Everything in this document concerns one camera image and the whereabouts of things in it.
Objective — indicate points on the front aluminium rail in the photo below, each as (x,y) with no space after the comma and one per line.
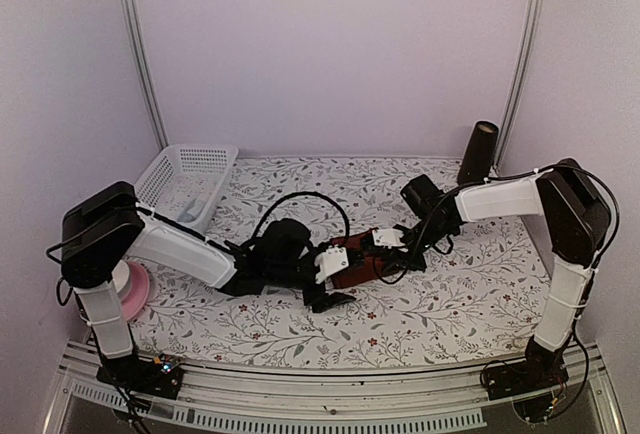
(217,397)

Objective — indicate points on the aluminium frame post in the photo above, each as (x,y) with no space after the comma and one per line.
(531,22)
(134,30)

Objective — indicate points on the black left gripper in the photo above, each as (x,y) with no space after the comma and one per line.
(327,302)

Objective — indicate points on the black cylinder cup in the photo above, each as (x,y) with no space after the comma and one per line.
(479,152)

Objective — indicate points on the dark red towel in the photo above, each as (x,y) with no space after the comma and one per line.
(367,258)

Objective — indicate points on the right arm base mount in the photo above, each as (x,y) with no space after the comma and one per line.
(540,369)

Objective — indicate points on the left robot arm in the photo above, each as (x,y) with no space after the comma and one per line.
(113,224)

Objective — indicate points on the white bowl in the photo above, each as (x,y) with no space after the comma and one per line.
(122,277)

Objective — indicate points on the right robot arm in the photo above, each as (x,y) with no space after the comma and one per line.
(501,265)

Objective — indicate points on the right aluminium frame post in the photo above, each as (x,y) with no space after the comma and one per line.
(531,22)

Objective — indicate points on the floral tablecloth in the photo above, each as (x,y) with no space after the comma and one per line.
(186,318)

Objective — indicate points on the blue orange patterned towel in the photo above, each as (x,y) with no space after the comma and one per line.
(194,211)

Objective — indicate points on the left aluminium frame post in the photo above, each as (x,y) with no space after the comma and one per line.
(134,30)

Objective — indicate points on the pink plate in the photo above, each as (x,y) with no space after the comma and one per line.
(133,304)

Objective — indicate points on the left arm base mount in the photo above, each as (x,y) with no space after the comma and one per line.
(134,374)

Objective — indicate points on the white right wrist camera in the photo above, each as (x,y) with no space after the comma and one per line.
(388,238)

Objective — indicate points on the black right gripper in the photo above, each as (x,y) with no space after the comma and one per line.
(418,264)

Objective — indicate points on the white plastic basket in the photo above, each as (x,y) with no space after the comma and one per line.
(181,172)

